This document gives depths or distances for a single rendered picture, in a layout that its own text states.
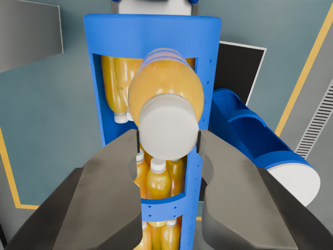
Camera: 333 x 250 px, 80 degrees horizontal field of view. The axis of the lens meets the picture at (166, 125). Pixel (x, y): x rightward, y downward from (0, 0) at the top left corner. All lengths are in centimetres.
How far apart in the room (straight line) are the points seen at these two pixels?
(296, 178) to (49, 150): 193
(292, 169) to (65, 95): 161
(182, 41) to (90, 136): 166
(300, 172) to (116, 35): 75
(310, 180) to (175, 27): 76
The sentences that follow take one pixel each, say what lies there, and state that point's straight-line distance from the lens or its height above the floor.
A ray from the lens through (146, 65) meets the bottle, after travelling 18.
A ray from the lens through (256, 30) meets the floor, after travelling 173.
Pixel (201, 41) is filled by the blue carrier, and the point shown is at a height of 121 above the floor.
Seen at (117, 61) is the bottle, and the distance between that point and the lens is 45.
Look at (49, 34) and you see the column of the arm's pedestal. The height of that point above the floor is 18.
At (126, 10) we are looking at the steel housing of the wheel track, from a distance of 66.
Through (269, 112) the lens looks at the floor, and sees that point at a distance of 198.
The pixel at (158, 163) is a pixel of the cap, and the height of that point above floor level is 118.
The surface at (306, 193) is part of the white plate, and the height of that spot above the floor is 104.
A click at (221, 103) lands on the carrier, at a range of 161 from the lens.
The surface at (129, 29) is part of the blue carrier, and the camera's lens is 35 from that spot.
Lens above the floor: 158
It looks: 63 degrees down
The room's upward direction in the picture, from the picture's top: 176 degrees clockwise
